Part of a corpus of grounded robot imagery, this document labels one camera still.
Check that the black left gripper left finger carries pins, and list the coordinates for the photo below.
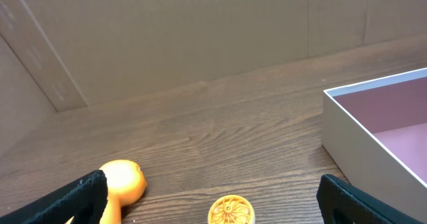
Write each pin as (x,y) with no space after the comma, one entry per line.
(80,201)

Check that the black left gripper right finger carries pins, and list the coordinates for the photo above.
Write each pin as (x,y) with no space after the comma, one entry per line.
(343,203)

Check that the white box pink interior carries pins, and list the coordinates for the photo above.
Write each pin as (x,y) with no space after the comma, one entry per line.
(375,131)

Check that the orange toy dinosaur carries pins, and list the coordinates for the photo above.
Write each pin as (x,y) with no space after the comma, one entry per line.
(126,185)

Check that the yellow round disc toy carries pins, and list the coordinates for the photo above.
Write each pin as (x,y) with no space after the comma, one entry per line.
(231,209)

